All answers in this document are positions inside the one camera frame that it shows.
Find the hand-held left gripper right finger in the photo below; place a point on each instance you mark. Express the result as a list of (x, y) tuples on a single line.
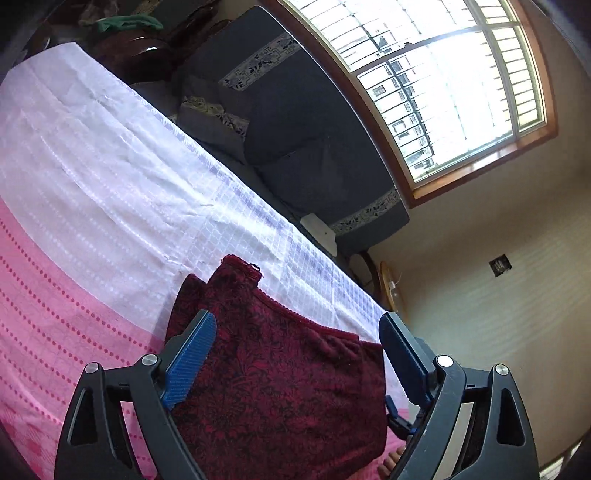
[(406, 364)]

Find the wood framed barred window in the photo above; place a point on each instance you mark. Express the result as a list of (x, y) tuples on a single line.
[(461, 92)]

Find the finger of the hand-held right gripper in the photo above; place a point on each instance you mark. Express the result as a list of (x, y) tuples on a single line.
[(398, 422)]

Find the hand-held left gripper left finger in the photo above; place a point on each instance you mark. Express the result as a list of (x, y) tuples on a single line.
[(191, 360)]

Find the white box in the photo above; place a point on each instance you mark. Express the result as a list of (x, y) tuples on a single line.
[(318, 230)]

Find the person's right hand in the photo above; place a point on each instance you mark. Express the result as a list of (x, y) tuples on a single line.
[(392, 461)]

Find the green cloth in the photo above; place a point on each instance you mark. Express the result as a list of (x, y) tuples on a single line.
[(129, 23)]

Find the patterned grey cushion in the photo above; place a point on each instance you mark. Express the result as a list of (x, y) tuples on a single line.
[(207, 115)]

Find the dark red patterned sweater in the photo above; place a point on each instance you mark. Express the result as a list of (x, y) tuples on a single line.
[(286, 392)]

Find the round wooden side table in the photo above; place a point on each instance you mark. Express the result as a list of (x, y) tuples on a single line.
[(386, 295)]

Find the dark blue square cushion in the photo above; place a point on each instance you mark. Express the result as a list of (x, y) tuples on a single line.
[(295, 159)]

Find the dark wall plate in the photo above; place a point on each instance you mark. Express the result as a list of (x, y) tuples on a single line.
[(500, 265)]

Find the small white object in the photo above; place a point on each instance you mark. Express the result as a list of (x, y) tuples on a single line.
[(394, 284)]

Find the dark blue cushioned sofa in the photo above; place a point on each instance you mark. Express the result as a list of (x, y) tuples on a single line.
[(323, 175)]

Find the pink and white checked bedsheet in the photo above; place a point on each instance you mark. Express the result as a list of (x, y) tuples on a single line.
[(92, 184)]

